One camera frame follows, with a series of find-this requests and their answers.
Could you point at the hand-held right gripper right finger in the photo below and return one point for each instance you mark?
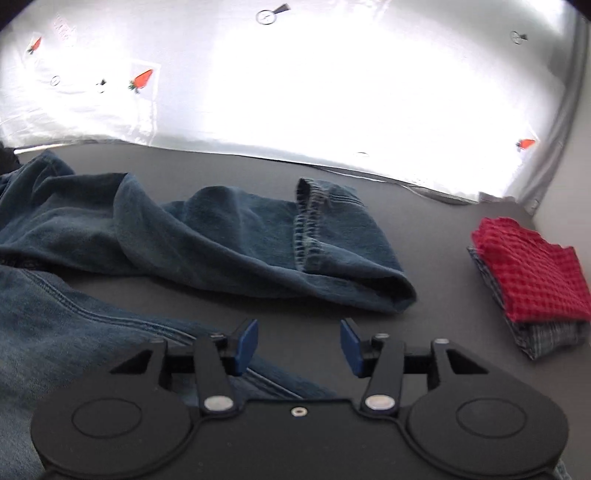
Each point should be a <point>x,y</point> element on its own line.
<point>351,346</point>

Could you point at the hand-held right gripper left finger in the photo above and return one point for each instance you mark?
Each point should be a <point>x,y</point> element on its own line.
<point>245,346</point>

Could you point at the blue denim jeans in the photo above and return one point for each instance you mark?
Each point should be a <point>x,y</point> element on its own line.
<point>207,230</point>

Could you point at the red checked folded cloth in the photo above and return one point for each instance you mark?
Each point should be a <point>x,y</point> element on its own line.
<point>531,272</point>

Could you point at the grey plaid folded cloth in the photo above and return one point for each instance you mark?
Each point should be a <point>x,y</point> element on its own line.
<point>547,339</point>

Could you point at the white printed backdrop sheet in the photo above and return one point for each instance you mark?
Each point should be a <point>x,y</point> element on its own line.
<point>323,83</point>

